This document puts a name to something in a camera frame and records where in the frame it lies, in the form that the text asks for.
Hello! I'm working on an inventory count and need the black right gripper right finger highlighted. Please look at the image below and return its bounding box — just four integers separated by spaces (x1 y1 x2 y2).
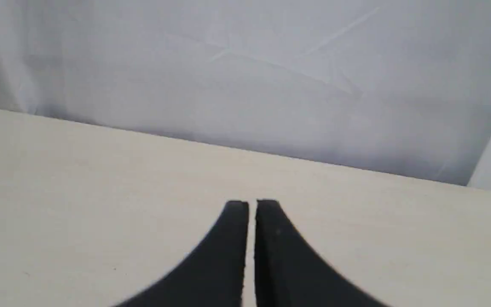
254 200 383 307

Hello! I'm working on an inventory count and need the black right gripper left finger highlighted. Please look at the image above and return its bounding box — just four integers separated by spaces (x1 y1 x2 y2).
120 200 249 307

